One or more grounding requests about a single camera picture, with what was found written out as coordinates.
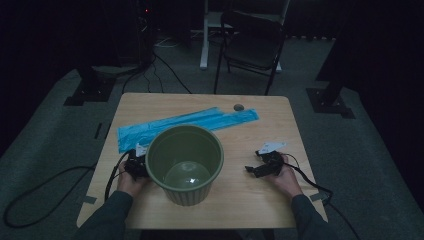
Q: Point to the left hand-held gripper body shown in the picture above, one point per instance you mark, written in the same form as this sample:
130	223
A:
136	166

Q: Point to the green plastic bin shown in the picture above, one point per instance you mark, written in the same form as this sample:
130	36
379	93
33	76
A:
181	150

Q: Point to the dark computer tower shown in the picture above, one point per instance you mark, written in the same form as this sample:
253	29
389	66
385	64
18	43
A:
145	33

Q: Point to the blue plastic garbage bag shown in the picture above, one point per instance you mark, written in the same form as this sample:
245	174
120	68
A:
200	120

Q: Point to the black stand with base plate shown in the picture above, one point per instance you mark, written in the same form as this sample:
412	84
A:
330	103
90	90

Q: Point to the grey tape piece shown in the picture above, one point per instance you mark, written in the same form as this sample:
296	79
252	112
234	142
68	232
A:
317	196
89	200

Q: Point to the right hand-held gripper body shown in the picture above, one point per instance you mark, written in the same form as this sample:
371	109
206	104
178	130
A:
275	163

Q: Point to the black tape floor marks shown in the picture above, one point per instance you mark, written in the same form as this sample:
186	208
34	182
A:
98	130

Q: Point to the person's left hand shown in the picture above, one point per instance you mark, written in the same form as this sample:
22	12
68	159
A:
130	186

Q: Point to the black folding chair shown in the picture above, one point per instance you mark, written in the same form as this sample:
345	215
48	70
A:
253	50

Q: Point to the person's right hand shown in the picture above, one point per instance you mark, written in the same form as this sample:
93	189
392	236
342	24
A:
288	183

